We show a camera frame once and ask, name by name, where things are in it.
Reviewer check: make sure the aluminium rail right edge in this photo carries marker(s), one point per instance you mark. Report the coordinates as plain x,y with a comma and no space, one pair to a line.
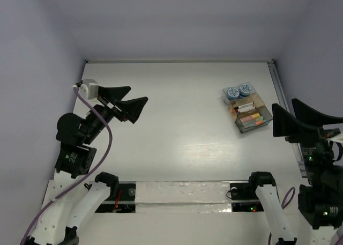
284,117

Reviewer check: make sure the small orange cap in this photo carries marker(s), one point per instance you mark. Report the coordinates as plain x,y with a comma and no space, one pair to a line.
254,116

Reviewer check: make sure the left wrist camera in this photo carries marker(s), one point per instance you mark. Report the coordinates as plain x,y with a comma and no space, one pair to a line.
88,89

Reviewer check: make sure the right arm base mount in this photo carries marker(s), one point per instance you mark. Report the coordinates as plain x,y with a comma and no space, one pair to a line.
242,198

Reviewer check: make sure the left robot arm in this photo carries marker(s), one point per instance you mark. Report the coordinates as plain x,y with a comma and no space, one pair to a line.
70,201

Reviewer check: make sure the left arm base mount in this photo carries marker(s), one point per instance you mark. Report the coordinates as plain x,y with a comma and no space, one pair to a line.
121,202

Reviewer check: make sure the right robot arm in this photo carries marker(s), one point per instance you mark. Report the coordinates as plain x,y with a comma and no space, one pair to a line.
319,202

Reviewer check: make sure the green highlighter pen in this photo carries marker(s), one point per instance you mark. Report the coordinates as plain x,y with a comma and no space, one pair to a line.
259,119

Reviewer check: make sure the black whiteboard marker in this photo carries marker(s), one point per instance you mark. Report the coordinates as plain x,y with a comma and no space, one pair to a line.
245,105

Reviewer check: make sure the orange highlighter pen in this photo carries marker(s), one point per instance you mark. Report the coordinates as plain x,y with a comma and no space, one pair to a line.
249,118
253,123

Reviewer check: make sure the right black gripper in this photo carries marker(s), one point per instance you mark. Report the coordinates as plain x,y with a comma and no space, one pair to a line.
284,122

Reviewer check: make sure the clear compartment organizer box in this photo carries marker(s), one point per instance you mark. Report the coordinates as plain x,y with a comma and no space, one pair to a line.
238,113

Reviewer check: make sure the blue patterned tape roll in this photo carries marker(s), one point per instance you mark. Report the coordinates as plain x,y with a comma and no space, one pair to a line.
232,93

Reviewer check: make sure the red whiteboard marker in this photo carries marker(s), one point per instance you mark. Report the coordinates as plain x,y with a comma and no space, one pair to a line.
244,107

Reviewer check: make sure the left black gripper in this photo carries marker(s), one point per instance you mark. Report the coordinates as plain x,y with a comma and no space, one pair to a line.
132,108

